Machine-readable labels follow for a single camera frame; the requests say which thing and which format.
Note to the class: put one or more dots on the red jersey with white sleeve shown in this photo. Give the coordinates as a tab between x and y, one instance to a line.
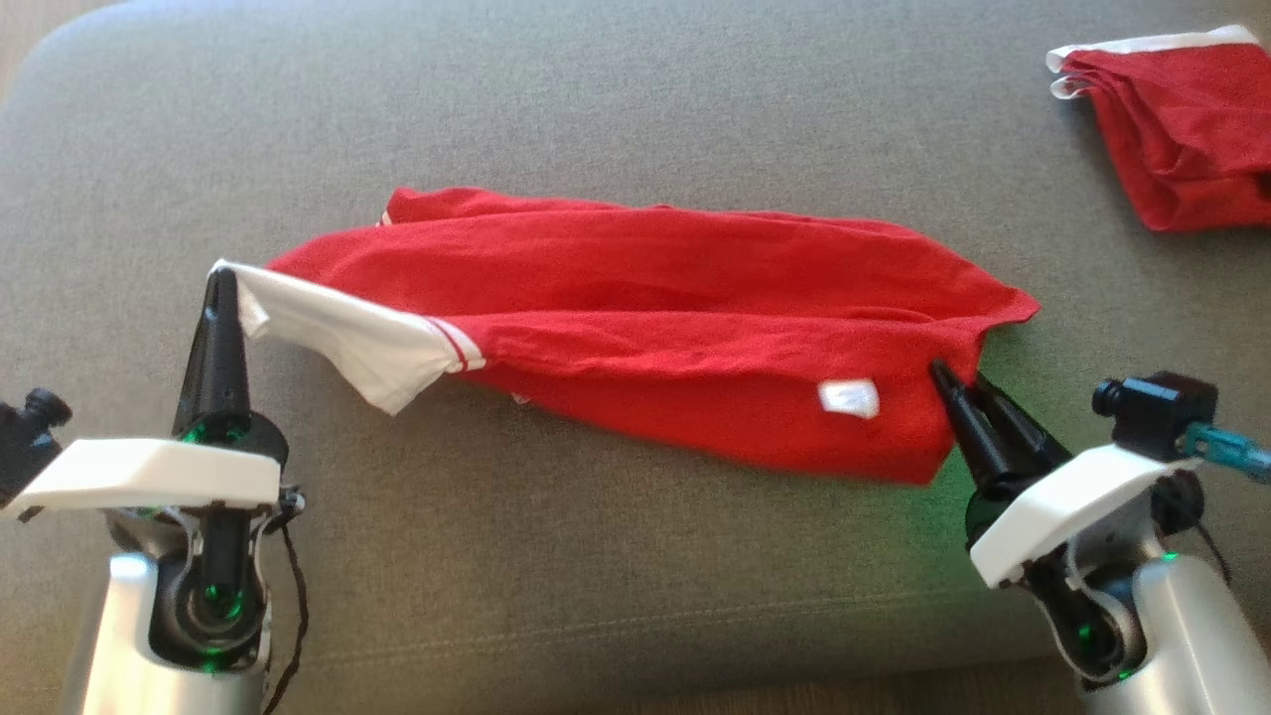
645	318

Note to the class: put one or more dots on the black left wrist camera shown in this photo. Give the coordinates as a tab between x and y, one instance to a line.
25	437

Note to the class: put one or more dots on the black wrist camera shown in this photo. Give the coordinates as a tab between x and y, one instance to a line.
25	437
1157	412

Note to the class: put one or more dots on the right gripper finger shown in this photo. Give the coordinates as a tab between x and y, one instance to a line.
973	437
1023	442

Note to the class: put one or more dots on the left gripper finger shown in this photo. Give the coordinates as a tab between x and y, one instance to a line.
230	377
202	377

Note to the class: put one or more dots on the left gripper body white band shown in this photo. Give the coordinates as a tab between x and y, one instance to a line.
149	477

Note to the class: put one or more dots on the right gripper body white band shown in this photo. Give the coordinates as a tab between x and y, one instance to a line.
1072	497

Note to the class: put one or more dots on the red garment with white trim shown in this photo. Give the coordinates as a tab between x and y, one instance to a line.
1192	139

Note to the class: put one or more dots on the grey sofa seat cushion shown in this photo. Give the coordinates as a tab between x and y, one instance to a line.
596	556

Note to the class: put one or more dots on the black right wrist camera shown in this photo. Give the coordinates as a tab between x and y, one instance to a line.
1157	412

